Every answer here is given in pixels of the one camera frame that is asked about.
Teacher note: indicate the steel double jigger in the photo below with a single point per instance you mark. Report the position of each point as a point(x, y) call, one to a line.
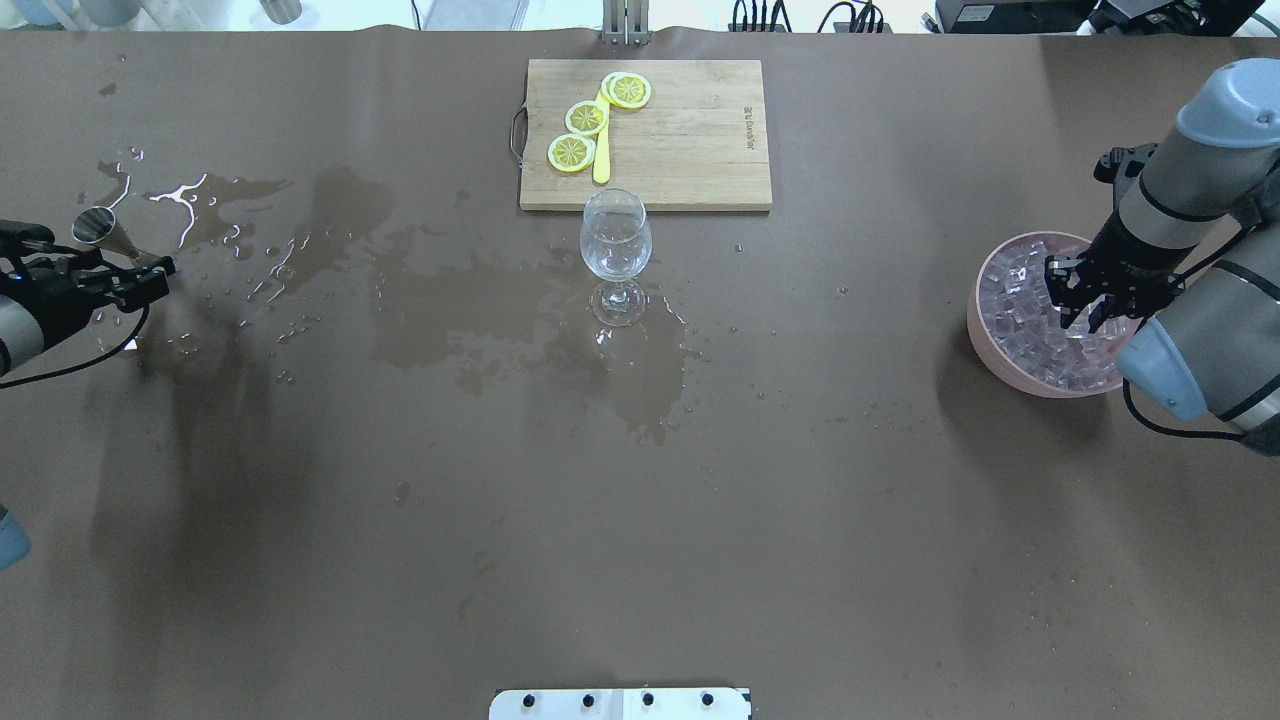
point(99, 228)

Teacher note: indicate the clear ice cubes pile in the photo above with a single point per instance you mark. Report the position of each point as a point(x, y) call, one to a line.
point(1020, 320)

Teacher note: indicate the lemon slice near handle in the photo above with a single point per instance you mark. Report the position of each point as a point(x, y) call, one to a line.
point(571, 153)

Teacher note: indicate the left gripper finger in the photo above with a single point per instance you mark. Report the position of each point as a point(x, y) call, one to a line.
point(140, 288)
point(63, 259)

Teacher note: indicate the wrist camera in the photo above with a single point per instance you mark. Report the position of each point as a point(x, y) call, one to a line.
point(1122, 165)
point(21, 239)

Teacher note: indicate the lemon slice far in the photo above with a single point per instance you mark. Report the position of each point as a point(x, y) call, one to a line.
point(626, 90)

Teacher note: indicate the pink bowl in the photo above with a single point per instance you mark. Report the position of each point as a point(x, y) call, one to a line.
point(1000, 350)

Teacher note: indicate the bamboo cutting board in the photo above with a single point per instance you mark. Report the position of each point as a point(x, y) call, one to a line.
point(700, 144)

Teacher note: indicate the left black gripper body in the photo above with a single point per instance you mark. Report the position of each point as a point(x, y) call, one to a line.
point(50, 299)

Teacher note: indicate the clear wine glass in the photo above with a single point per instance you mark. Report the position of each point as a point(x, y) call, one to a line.
point(616, 244)

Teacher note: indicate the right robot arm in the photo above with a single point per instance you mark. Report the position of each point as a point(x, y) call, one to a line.
point(1190, 250)

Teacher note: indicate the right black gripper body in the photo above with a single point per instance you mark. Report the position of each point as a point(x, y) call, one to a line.
point(1122, 254)

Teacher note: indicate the aluminium frame post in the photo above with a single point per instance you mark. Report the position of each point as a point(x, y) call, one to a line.
point(626, 23)

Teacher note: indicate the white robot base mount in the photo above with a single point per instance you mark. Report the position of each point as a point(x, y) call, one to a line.
point(623, 703)

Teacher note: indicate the lemon slice middle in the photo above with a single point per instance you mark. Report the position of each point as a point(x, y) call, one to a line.
point(587, 118)

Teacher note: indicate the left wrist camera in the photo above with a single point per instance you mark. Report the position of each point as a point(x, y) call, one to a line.
point(21, 239)

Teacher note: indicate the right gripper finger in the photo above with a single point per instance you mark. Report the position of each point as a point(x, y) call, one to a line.
point(1105, 316)
point(1071, 302)

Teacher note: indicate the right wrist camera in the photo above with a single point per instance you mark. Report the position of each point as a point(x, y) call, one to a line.
point(1122, 165)

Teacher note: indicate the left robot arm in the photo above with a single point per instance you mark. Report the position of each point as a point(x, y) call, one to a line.
point(14, 356)

